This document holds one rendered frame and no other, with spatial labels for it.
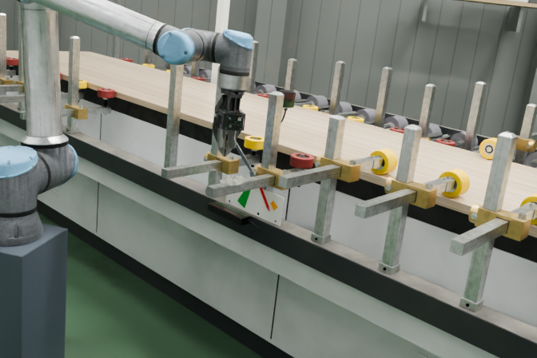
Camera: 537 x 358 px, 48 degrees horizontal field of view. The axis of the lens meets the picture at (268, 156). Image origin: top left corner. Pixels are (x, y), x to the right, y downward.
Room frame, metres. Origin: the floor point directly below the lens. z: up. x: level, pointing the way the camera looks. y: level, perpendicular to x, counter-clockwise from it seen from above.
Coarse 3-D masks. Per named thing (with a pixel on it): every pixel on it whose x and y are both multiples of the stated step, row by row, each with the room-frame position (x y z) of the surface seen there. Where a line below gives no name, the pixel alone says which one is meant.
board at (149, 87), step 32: (64, 64) 3.55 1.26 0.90; (96, 64) 3.71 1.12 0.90; (128, 64) 3.88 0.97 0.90; (128, 96) 2.79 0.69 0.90; (160, 96) 2.86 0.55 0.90; (192, 96) 2.96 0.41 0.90; (256, 96) 3.18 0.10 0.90; (256, 128) 2.38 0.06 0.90; (288, 128) 2.45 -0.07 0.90; (320, 128) 2.53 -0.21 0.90; (352, 128) 2.61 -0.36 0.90; (448, 160) 2.20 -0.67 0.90; (480, 160) 2.26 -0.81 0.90; (480, 192) 1.81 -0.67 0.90; (512, 192) 1.86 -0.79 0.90
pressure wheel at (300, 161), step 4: (292, 156) 1.97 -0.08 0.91; (296, 156) 1.99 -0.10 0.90; (300, 156) 1.99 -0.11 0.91; (304, 156) 1.99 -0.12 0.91; (308, 156) 2.00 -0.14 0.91; (292, 160) 1.97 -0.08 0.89; (296, 160) 1.96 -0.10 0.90; (300, 160) 1.95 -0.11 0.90; (304, 160) 1.95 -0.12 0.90; (308, 160) 1.96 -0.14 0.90; (312, 160) 1.97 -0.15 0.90; (292, 164) 1.96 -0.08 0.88; (296, 164) 1.95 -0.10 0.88; (300, 164) 1.95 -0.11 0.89; (304, 164) 1.95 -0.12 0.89; (308, 164) 1.96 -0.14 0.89; (312, 164) 1.98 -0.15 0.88; (300, 168) 1.95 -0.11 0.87; (304, 168) 1.95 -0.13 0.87; (308, 168) 1.96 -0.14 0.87
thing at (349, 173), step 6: (318, 156) 1.78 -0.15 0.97; (318, 162) 1.75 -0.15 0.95; (324, 162) 1.75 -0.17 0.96; (330, 162) 1.73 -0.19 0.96; (336, 162) 1.72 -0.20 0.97; (342, 162) 1.72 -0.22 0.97; (348, 162) 1.72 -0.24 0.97; (342, 168) 1.70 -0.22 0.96; (348, 168) 1.69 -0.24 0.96; (354, 168) 1.69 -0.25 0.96; (342, 174) 1.70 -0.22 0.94; (348, 174) 1.69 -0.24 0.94; (354, 174) 1.70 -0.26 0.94; (342, 180) 1.70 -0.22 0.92; (348, 180) 1.68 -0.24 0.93; (354, 180) 1.70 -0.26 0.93
